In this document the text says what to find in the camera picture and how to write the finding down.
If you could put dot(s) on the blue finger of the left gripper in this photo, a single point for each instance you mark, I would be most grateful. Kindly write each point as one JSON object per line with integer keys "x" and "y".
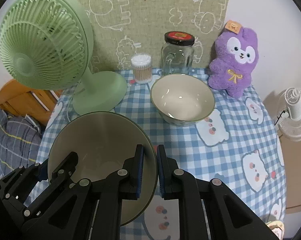
{"x": 43, "y": 171}
{"x": 67, "y": 167}

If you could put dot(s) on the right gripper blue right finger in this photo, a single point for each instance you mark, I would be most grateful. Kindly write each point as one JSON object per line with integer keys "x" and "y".
{"x": 162, "y": 168}

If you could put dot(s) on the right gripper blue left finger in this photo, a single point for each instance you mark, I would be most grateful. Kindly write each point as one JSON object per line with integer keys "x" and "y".
{"x": 139, "y": 158}

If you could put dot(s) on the floral ceramic bowl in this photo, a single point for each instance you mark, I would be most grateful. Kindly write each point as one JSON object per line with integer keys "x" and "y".
{"x": 182, "y": 100}
{"x": 103, "y": 141}

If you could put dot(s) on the scalloped yellow flower plate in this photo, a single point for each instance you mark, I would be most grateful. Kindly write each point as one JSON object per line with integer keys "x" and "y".
{"x": 277, "y": 227}

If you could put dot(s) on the grey plaid bedding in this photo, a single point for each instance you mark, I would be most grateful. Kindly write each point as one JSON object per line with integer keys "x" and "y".
{"x": 20, "y": 139}

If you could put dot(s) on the orange wooden chair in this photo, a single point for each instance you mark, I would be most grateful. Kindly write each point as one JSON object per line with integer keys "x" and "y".
{"x": 20, "y": 100}

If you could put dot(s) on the blue checkered tablecloth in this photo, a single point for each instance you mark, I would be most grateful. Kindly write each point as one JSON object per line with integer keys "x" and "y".
{"x": 237, "y": 143}

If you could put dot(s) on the cotton swab container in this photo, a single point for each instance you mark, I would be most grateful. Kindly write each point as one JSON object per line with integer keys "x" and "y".
{"x": 142, "y": 68}

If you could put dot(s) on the glass jar black lid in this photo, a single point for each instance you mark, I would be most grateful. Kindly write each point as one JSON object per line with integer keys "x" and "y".
{"x": 177, "y": 53}

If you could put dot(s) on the green desk fan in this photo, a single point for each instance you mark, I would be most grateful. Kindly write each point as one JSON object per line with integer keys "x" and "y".
{"x": 48, "y": 45}

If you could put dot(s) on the purple plush bunny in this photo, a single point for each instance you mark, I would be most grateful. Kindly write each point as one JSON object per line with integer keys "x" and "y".
{"x": 236, "y": 57}

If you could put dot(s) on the beige wooden door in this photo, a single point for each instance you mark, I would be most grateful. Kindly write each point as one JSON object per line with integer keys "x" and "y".
{"x": 292, "y": 162}

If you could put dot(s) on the white standing fan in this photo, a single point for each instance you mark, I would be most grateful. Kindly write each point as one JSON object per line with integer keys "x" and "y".
{"x": 288, "y": 120}

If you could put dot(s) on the green cartoon wall mat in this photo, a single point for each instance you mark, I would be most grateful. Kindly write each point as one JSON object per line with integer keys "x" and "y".
{"x": 124, "y": 28}

